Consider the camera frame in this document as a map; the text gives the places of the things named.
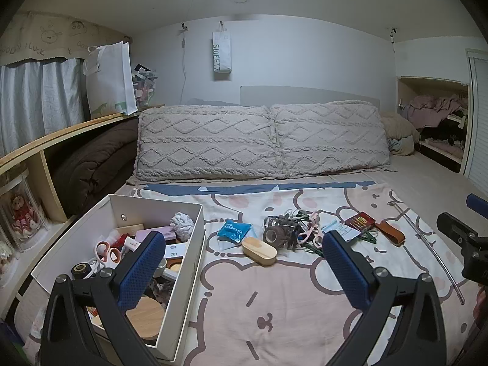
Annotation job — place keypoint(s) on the pile of clothes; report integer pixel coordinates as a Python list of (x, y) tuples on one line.
[(434, 108)]

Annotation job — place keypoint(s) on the beige textured pillow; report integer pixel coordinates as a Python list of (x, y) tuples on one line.
[(206, 141), (331, 137)]

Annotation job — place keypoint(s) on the grey curtain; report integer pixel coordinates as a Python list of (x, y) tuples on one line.
[(38, 99)]

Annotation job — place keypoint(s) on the beige bed sheet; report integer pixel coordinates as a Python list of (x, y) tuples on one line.
[(430, 175)]

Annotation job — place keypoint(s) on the red doll in clear case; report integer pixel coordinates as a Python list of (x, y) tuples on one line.
[(23, 213)]

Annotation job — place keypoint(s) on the brown folded blanket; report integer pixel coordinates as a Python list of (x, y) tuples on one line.
[(95, 160)]

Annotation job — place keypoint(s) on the black round tape measure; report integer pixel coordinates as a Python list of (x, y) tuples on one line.
[(81, 270)]

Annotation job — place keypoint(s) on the bunch of green clips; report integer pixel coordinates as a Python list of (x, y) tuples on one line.
[(313, 247)]

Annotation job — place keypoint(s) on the blue packet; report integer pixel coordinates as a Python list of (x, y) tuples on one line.
[(234, 231)]

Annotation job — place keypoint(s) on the white paper card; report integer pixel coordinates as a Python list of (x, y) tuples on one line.
[(343, 231)]

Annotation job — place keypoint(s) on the thin metal rod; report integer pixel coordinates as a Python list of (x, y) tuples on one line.
[(434, 247)]

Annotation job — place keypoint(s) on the white doll in clear case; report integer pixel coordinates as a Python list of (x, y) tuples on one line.
[(5, 259)]

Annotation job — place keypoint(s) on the green clip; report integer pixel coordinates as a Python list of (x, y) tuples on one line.
[(366, 237)]

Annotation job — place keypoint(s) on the white slatted door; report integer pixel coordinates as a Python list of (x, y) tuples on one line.
[(480, 122)]

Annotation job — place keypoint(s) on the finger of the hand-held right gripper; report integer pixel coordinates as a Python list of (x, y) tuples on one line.
[(457, 227), (478, 202)]

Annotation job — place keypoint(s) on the wooden shelf unit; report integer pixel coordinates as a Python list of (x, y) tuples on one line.
[(57, 135)]

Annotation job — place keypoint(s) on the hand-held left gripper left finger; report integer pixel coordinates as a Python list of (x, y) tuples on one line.
[(141, 270)]

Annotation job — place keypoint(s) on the red box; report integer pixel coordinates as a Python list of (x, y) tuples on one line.
[(359, 222)]

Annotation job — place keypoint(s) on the white tote bag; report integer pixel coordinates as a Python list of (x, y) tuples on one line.
[(110, 80)]

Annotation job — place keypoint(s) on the white storage box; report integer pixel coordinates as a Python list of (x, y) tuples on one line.
[(76, 232)]

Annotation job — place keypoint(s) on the pink clip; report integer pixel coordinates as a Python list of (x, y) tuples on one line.
[(310, 225)]

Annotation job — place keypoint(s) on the oval wooden box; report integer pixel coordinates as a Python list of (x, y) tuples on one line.
[(260, 251)]

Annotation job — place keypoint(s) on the round wooden lid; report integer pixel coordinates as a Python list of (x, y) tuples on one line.
[(146, 318)]

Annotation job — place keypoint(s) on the clear bin of cards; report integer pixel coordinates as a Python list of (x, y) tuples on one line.
[(145, 87)]

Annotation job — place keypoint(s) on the cartoon printed blanket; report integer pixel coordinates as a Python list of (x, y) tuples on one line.
[(267, 305)]

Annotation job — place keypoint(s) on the white hanging bag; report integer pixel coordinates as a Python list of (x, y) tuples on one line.
[(222, 53)]

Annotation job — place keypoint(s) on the beige fluffy blanket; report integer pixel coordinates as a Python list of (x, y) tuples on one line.
[(398, 129)]

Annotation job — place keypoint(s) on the purple box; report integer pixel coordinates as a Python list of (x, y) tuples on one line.
[(156, 232)]

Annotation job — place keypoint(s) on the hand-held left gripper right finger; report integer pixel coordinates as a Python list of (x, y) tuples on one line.
[(345, 270)]

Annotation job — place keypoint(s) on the brown tape roll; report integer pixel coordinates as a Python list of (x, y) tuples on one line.
[(275, 235)]

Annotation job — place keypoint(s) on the doodled beige curtain valance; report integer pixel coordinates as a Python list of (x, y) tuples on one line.
[(57, 34)]

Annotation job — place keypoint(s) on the white yarn ball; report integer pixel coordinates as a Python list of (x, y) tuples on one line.
[(183, 225)]

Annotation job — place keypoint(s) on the wall niche shelf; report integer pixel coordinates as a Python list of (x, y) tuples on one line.
[(442, 148)]

